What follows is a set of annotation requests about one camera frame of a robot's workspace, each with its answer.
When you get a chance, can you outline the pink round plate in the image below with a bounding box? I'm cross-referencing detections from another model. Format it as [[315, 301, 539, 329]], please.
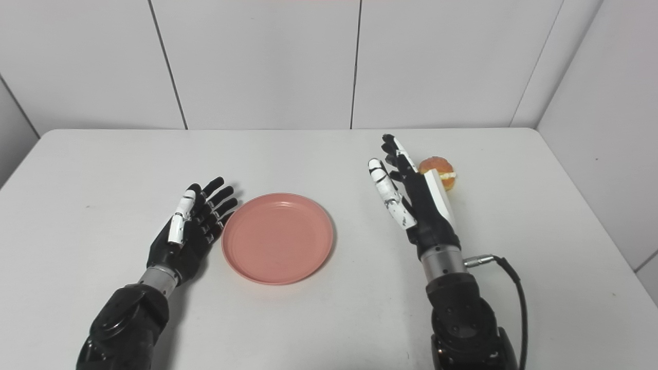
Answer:
[[221, 192, 335, 286]]

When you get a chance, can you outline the cream puff pastry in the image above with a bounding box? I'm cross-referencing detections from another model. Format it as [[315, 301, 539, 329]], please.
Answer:
[[417, 156, 458, 192]]

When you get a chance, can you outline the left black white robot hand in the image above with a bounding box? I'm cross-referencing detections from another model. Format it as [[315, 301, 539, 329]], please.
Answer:
[[146, 177, 239, 287]]

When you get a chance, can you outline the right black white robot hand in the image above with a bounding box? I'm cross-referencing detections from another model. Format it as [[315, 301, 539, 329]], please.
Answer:
[[368, 134, 462, 260]]

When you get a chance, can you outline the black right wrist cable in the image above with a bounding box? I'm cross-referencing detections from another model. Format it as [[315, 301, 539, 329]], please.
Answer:
[[464, 254, 529, 370]]

